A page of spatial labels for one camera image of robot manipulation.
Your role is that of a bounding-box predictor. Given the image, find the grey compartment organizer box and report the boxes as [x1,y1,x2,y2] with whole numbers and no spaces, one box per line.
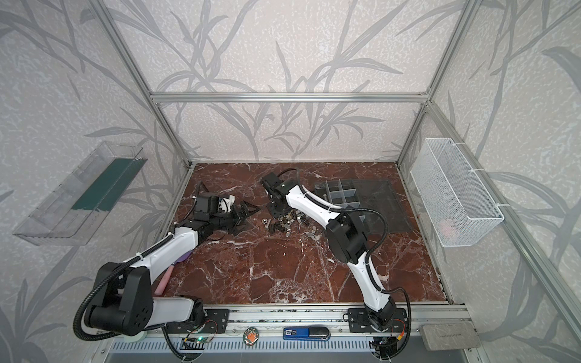
[314,179,370,209]

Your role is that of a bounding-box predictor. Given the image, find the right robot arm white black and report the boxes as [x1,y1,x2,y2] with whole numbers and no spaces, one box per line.
[260,172,397,332]

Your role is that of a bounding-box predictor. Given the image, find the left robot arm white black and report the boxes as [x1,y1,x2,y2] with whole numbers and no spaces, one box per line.
[72,192,260,341]

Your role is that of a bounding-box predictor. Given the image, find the pile of screws and nuts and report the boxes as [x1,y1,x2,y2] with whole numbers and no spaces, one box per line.
[263,210,322,243]

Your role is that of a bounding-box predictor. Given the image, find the round orange button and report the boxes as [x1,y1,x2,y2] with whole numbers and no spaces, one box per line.
[243,327,260,346]

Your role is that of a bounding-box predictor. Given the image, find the blue black usb device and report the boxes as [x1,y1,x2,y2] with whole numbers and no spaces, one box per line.
[282,326,331,341]

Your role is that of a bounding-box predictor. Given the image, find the pink object in basket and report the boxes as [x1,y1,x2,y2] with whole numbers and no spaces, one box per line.
[439,219,459,241]

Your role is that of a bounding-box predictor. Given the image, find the grey rectangular pad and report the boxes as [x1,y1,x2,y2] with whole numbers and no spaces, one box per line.
[420,322,481,351]

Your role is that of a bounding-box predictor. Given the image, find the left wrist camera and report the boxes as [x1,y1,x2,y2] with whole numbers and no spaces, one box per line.
[218,195,235,213]

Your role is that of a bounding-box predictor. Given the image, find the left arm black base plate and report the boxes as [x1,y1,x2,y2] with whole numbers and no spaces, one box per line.
[166,309,230,334]

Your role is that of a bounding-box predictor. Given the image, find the clear plastic wall bin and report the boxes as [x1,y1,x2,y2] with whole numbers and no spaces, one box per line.
[13,142,147,246]

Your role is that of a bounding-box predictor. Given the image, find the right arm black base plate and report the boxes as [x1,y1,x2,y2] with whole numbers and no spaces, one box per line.
[343,308,409,334]

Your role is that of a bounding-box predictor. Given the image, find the white wire mesh basket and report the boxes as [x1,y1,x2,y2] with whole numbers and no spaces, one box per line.
[411,138,505,247]

